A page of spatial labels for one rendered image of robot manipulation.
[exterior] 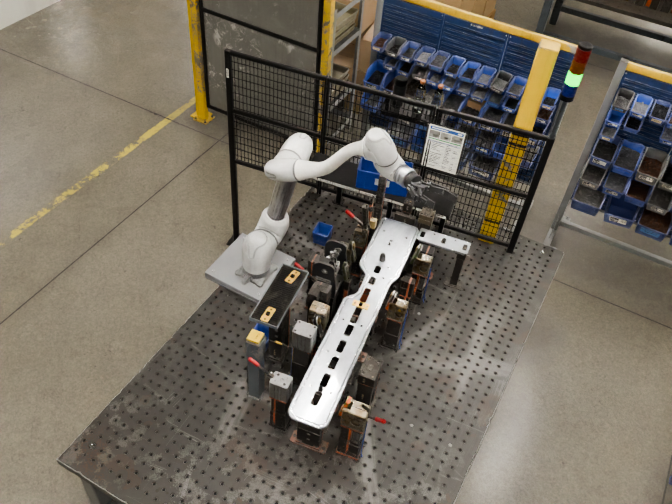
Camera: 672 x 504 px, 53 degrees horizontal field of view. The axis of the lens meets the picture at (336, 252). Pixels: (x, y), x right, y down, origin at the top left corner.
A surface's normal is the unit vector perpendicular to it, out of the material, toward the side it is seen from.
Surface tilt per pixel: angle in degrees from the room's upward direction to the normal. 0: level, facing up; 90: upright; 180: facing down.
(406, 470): 0
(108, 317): 0
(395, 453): 0
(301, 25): 91
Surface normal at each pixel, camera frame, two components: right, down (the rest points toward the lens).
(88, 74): 0.07, -0.69
